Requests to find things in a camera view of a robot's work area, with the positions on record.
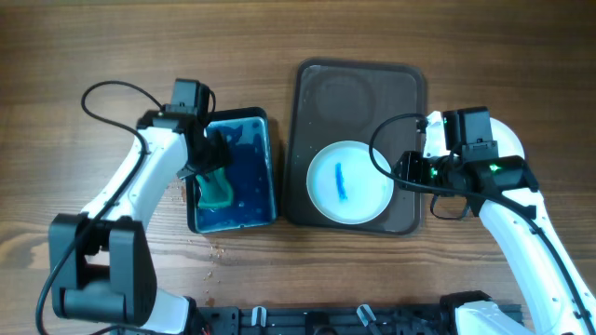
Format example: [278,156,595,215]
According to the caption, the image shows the green scrubbing sponge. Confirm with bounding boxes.
[196,167,234,209]

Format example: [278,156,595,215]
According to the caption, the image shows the white plate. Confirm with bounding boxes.
[305,141,394,225]
[421,110,526,162]

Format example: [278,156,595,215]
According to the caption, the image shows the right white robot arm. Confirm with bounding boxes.
[392,151,595,334]

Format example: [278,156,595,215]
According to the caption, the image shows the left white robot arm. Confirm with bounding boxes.
[35,111,230,334]

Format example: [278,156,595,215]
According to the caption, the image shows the black tub of blue water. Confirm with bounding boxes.
[186,107,278,234]

